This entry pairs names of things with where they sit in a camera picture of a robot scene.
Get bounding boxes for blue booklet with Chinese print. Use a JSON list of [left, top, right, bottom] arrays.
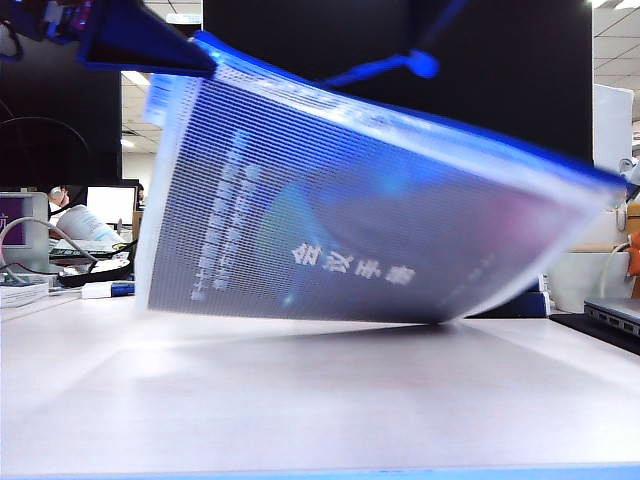
[[149, 84, 599, 324]]

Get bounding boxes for white rolled paper bundle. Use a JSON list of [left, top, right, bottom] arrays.
[[53, 203, 125, 247]]

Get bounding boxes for dark blue box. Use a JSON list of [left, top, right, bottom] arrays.
[[467, 291, 554, 320]]

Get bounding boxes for orange figurine cable holder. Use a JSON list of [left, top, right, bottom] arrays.
[[626, 231, 640, 277]]

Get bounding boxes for large black monitor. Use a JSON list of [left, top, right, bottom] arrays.
[[202, 0, 595, 162]]

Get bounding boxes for silver laptop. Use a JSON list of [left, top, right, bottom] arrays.
[[583, 296, 640, 337]]

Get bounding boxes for blue zipper pull cord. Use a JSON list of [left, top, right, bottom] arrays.
[[322, 0, 471, 90]]

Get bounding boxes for black strap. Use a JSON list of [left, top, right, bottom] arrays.
[[56, 238, 138, 290]]

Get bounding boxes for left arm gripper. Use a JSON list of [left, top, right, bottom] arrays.
[[7, 0, 220, 79]]

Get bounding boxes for person in white shirt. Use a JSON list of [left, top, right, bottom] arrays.
[[47, 185, 72, 227]]

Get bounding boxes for transparent file bag blue zipper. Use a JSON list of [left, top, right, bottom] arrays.
[[133, 29, 627, 326]]

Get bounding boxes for white mug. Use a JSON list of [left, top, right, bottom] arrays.
[[546, 247, 627, 315]]

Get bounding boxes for white and blue marker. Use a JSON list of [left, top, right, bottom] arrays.
[[80, 281, 137, 300]]

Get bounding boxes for white background screen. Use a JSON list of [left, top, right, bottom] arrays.
[[86, 185, 138, 227]]

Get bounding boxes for white cable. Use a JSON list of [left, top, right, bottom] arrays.
[[598, 241, 632, 302], [0, 216, 100, 265]]

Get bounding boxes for stack of booklets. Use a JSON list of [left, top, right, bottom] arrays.
[[0, 279, 52, 310]]

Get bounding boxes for white panel board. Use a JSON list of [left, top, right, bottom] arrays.
[[592, 83, 636, 174]]

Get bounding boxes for white display with purple screen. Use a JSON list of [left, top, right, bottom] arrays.
[[0, 191, 50, 274]]

